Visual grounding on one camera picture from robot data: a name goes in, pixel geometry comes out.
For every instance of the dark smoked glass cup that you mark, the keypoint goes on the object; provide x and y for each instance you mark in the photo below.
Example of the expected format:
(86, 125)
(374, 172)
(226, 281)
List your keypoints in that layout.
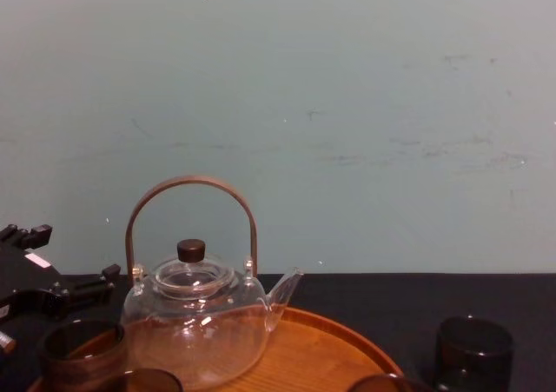
(473, 357)
(78, 357)
(150, 381)
(382, 384)

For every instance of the black table cloth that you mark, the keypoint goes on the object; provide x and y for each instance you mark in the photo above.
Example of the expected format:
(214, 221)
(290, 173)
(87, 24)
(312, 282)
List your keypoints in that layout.
(391, 300)

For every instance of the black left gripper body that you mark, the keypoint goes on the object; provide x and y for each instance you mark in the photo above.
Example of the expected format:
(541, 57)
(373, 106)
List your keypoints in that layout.
(26, 279)

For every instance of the glass lid with dark knob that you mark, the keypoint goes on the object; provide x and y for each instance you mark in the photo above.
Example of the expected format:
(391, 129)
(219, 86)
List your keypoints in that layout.
(191, 270)

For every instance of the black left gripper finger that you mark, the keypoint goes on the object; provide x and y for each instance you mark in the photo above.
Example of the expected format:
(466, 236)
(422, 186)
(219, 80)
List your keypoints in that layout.
(93, 281)
(35, 234)

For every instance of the round wooden tray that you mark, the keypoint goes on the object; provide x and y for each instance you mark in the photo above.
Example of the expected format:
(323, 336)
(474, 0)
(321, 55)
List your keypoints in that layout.
(317, 348)

